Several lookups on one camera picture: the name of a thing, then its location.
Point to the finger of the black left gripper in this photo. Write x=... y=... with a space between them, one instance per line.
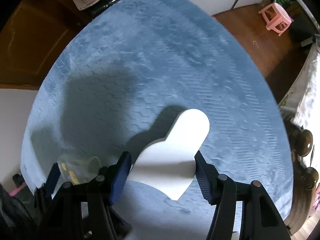
x=44 y=193

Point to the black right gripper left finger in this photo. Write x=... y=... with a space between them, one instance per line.
x=85 y=211

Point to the clear box with stickers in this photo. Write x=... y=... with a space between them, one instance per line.
x=78 y=170

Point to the white heart-shaped box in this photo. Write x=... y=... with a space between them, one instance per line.
x=168 y=164

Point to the black chalkboard eraser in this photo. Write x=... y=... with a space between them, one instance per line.
x=18 y=180

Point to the blue fluffy table cover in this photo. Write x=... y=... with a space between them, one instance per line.
x=124 y=78

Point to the pink plastic stool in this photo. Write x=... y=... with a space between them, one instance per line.
x=276 y=18

